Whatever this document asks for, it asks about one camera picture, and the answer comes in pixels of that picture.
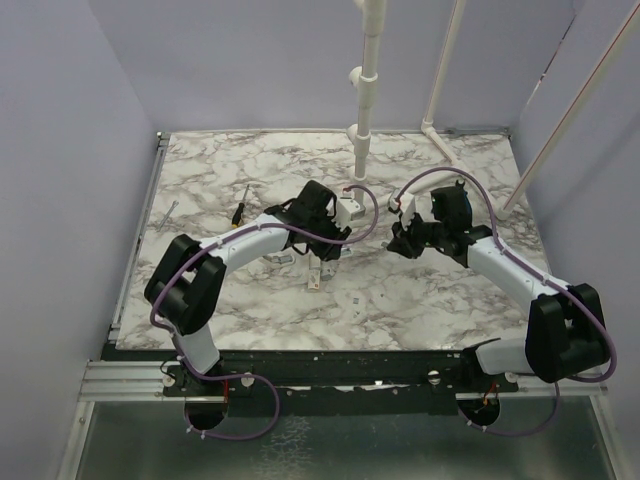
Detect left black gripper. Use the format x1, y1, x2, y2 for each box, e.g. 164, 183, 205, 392
306, 210, 351, 262

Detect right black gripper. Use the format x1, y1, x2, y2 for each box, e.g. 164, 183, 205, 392
388, 209, 448, 259

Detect white staple box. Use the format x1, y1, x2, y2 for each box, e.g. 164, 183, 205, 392
307, 255, 322, 290

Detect white stapler base piece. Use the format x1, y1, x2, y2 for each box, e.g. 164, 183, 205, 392
262, 254, 295, 268

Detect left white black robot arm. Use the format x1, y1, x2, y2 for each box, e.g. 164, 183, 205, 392
144, 180, 359, 395

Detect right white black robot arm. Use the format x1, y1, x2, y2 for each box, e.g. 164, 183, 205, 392
387, 183, 612, 391

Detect yellow black screwdriver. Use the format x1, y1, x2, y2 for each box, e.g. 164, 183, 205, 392
231, 184, 250, 229

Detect small silver wrench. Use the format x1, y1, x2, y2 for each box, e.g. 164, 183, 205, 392
156, 200, 179, 232

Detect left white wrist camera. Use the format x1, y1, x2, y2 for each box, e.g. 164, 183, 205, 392
333, 198, 365, 230

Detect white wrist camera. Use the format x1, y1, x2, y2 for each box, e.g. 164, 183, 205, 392
387, 192, 416, 229
333, 198, 365, 230

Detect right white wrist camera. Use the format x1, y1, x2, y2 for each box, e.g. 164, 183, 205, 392
387, 192, 416, 229

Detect blue handled pliers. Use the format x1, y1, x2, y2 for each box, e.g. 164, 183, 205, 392
453, 180, 473, 224

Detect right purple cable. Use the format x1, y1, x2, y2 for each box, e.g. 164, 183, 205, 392
392, 167, 619, 437

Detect purple cable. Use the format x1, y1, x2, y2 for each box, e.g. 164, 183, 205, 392
149, 184, 379, 441
392, 167, 619, 437

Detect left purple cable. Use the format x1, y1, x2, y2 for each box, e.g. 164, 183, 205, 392
149, 184, 379, 441

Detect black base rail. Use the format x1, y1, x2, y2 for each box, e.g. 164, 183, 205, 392
102, 342, 551, 416

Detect white PVC pipe frame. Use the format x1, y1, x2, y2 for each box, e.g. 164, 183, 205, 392
344, 0, 640, 221

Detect aluminium extrusion rail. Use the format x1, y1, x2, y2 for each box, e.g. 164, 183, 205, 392
79, 352, 608, 402

